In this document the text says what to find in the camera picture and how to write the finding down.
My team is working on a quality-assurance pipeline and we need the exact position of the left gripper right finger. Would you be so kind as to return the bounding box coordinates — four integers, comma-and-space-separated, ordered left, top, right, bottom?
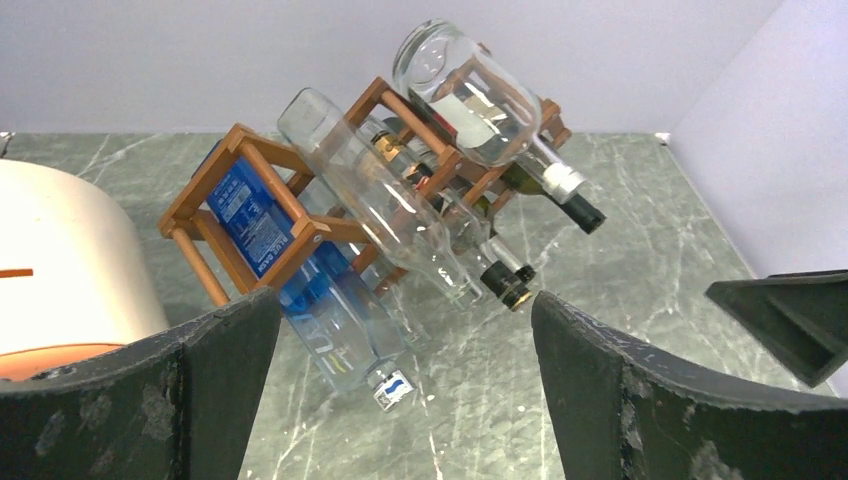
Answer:
531, 291, 847, 479

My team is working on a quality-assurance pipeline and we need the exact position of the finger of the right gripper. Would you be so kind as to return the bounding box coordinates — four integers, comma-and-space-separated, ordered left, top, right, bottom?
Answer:
705, 269, 847, 388

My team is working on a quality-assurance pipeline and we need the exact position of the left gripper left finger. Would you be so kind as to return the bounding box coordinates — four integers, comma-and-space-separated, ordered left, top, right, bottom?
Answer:
1, 287, 281, 479

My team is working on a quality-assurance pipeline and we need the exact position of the blue square bottle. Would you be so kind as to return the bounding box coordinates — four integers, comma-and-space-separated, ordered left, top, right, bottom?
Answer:
206, 158, 415, 411

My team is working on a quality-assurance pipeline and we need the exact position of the clear glass bottle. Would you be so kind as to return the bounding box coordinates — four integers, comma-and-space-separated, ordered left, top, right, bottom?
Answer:
277, 87, 483, 309

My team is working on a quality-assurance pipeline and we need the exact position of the green wine bottle tan label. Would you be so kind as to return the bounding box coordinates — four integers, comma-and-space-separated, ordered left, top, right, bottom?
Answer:
380, 117, 539, 286

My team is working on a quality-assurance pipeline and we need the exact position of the clear round bottle red label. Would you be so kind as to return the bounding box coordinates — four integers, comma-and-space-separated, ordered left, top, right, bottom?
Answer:
392, 19, 575, 179

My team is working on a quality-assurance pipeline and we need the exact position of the brown wooden wine rack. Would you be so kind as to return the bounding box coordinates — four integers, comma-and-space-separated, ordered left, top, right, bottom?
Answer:
157, 42, 574, 309

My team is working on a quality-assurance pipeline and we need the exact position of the cream orange cylindrical box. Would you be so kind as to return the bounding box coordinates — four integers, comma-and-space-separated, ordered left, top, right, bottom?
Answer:
1, 160, 169, 381

